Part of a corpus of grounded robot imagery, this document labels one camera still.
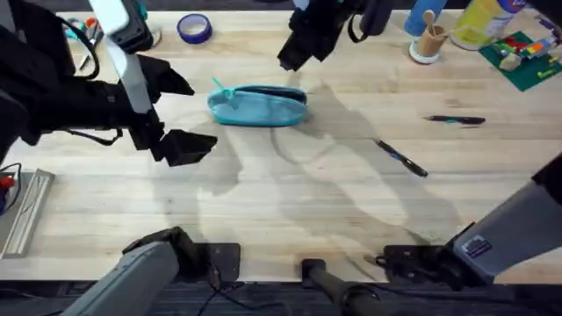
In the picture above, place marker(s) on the teal zip pencil bag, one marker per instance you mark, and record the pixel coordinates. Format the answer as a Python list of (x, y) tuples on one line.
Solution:
[(259, 107)]

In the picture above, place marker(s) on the grey metal rail piece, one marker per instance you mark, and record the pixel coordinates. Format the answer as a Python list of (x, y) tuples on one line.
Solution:
[(27, 213)]

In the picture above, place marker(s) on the wooden cup with spoon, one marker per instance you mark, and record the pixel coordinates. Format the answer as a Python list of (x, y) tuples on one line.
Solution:
[(431, 39)]

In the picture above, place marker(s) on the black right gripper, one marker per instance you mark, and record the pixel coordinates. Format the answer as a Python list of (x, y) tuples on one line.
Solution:
[(322, 26)]

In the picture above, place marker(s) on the green board with toy blocks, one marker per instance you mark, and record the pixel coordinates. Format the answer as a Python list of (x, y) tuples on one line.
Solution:
[(527, 61)]

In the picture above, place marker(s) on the white round coaster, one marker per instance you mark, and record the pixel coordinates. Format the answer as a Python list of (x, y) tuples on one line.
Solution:
[(417, 55)]

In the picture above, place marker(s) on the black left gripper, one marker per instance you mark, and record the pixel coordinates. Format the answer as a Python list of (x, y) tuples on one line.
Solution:
[(96, 107)]

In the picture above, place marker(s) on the left wrist upright plate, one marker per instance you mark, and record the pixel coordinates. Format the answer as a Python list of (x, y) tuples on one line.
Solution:
[(131, 79)]

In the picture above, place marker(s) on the black pen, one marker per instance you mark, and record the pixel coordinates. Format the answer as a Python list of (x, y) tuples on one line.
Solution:
[(456, 119), (401, 159)]

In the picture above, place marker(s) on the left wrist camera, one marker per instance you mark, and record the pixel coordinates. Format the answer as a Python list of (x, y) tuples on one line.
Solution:
[(125, 22)]

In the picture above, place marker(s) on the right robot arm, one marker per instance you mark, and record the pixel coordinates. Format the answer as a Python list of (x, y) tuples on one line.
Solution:
[(505, 232)]

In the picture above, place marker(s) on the clear tape roll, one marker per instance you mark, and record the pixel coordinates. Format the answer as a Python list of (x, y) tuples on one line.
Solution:
[(156, 37)]

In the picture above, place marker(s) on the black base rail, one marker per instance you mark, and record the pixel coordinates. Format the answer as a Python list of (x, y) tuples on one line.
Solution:
[(263, 300)]

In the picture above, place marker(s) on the black camera mast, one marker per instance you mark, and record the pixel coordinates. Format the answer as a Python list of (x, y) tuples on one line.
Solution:
[(338, 287)]

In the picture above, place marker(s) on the yellow-green wipes canister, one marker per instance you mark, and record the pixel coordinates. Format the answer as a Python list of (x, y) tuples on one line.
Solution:
[(483, 24)]

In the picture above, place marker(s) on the blue cylinder container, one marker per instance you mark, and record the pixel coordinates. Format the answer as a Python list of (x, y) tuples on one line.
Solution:
[(421, 17)]

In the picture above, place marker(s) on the blue tape roll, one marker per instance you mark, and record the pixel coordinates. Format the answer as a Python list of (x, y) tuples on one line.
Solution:
[(194, 28)]

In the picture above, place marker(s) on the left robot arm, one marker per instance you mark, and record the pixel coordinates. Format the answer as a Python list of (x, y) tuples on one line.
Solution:
[(131, 281)]

